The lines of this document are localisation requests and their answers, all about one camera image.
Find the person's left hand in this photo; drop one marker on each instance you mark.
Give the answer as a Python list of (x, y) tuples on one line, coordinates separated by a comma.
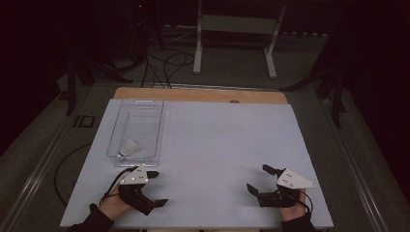
[(114, 204)]

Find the white feather shuttlecock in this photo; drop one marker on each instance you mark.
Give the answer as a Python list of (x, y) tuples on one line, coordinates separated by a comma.
[(129, 149)]

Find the white metal stand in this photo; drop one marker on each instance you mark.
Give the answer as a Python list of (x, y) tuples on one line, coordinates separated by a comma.
[(238, 24)]

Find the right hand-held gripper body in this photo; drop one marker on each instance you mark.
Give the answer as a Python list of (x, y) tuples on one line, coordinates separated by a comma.
[(291, 182)]

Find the person's right hand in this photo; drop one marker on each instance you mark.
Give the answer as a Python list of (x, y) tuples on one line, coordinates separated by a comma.
[(291, 211)]

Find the black tripod stand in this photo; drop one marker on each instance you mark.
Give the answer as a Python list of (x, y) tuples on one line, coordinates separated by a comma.
[(87, 71), (328, 83)]

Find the white table cover board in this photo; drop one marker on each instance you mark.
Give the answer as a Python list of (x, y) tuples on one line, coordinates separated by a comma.
[(206, 161)]

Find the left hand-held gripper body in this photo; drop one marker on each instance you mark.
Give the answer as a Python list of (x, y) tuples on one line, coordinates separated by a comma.
[(133, 190)]

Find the clear plastic container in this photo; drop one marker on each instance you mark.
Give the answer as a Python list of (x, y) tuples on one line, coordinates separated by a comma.
[(137, 125)]

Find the metal floor rail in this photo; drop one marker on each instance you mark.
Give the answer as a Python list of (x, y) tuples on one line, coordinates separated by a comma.
[(42, 161), (354, 167)]

